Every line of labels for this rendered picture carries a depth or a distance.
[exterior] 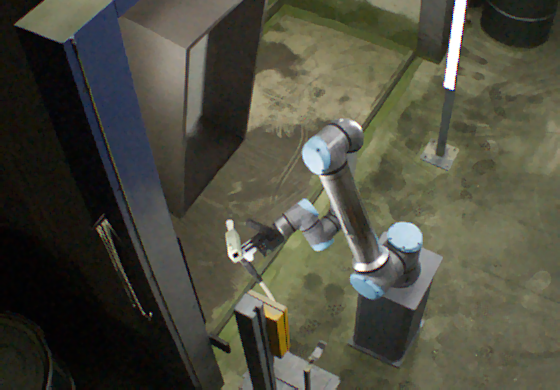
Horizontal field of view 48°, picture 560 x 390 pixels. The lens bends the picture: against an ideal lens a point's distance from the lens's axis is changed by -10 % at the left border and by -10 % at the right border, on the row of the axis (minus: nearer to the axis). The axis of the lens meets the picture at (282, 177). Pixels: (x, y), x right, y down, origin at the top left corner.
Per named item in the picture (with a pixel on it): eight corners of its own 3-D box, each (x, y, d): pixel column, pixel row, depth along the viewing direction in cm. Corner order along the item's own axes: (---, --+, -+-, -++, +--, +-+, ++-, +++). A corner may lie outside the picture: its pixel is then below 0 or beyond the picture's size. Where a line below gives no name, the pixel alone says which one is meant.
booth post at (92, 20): (205, 410, 319) (62, 43, 143) (176, 393, 326) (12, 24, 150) (225, 383, 329) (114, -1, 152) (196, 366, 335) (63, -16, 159)
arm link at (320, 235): (342, 236, 288) (325, 212, 285) (324, 253, 283) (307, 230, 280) (330, 237, 296) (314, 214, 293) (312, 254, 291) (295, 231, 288)
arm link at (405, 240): (425, 255, 285) (431, 231, 271) (402, 281, 277) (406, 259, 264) (398, 236, 292) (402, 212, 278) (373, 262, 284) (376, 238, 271)
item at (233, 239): (267, 288, 276) (235, 244, 271) (258, 294, 276) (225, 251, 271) (257, 252, 324) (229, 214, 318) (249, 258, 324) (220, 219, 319)
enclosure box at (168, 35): (126, 184, 345) (113, 12, 246) (192, 110, 377) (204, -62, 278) (180, 219, 338) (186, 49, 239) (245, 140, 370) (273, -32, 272)
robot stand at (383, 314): (425, 322, 345) (444, 257, 295) (399, 369, 329) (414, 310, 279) (374, 299, 356) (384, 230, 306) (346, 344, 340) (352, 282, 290)
